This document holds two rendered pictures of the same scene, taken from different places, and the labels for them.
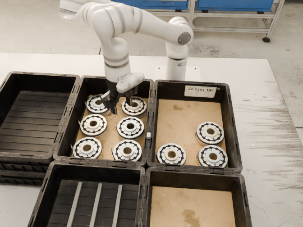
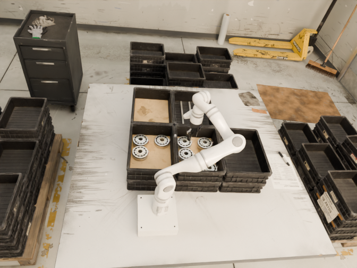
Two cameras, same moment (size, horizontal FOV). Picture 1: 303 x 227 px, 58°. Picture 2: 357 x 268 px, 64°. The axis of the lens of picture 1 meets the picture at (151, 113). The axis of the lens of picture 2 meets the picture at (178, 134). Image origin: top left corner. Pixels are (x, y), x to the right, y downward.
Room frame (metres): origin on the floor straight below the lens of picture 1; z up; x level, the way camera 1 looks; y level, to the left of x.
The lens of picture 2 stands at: (1.81, -0.29, 2.27)
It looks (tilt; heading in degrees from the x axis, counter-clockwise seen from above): 45 degrees down; 166
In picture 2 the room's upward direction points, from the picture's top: 11 degrees clockwise
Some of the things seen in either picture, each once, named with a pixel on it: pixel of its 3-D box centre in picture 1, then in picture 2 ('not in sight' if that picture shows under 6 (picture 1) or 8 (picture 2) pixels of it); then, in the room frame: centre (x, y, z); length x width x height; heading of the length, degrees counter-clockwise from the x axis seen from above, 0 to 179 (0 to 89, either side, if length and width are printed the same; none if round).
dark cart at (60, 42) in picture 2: not in sight; (54, 64); (-1.00, -1.09, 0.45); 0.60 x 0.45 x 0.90; 179
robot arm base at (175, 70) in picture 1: (176, 69); (161, 200); (0.97, -0.11, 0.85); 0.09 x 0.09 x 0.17; 11
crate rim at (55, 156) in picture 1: (109, 116); (198, 148); (0.63, 0.15, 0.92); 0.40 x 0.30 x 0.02; 177
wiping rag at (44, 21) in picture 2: not in sight; (44, 20); (-1.11, -1.14, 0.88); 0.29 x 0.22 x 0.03; 179
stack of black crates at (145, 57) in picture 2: not in sight; (146, 65); (-1.19, -0.09, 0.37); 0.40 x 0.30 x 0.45; 90
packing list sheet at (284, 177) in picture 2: not in sight; (281, 170); (0.66, 0.82, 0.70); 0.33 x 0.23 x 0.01; 179
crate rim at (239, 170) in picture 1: (192, 121); (152, 146); (0.61, -0.15, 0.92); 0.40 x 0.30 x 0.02; 177
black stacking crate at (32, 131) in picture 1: (33, 120); (240, 155); (0.64, 0.45, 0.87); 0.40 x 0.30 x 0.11; 177
